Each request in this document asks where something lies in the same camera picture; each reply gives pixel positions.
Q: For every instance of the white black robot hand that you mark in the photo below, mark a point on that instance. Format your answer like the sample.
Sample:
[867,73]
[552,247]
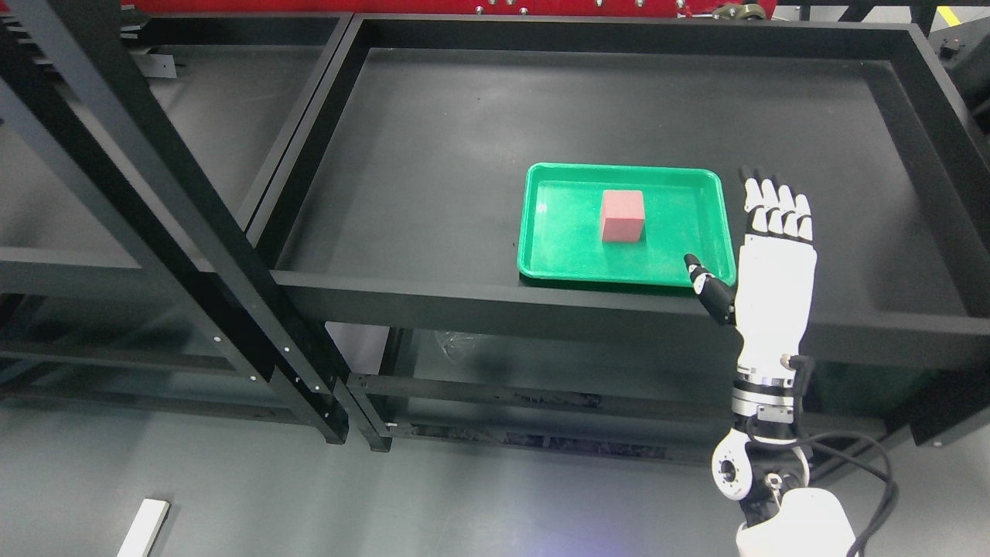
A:
[771,303]

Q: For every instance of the pink foam block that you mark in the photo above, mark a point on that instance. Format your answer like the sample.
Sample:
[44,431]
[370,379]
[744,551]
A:
[622,216]

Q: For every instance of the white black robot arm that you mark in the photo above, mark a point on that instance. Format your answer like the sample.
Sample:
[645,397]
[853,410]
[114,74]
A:
[762,465]

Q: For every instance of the green plastic tray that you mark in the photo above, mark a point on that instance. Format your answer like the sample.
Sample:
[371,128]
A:
[559,237]

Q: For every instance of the black right metal shelf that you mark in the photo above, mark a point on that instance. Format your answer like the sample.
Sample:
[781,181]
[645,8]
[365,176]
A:
[398,203]

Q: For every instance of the black metal shelf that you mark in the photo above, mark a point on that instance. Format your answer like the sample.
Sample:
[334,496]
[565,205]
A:
[398,203]
[179,233]

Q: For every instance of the black left metal shelf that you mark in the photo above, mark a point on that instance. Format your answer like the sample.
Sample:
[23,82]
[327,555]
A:
[179,233]

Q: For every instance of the clear plastic bag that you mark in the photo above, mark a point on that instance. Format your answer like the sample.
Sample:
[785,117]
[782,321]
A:
[457,346]

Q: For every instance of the white desk with T-leg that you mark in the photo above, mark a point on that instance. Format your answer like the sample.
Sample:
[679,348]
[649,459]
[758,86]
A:
[145,528]

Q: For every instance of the red conveyor frame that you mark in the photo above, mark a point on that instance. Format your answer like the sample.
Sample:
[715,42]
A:
[626,9]

